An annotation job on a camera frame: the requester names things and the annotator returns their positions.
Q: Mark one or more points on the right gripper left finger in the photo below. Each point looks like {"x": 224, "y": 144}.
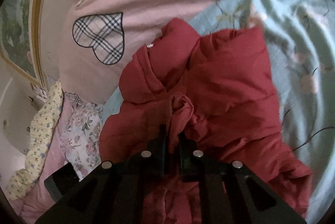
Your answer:
{"x": 112, "y": 192}

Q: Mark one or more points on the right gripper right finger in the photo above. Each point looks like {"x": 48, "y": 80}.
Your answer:
{"x": 231, "y": 192}

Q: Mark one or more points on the red puffer jacket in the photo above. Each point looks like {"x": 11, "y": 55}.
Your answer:
{"x": 217, "y": 89}

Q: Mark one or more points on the white pink floral cloth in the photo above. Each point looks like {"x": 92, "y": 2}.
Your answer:
{"x": 80, "y": 141}

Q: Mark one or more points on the yellow floral cloth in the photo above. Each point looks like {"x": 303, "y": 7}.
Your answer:
{"x": 41, "y": 135}

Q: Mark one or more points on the light blue floral quilt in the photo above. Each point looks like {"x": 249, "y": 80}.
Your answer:
{"x": 299, "y": 36}

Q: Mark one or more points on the gold framed headboard panel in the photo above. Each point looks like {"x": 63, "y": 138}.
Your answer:
{"x": 20, "y": 38}

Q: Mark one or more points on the pink heart-print duvet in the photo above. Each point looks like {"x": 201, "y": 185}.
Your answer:
{"x": 80, "y": 70}

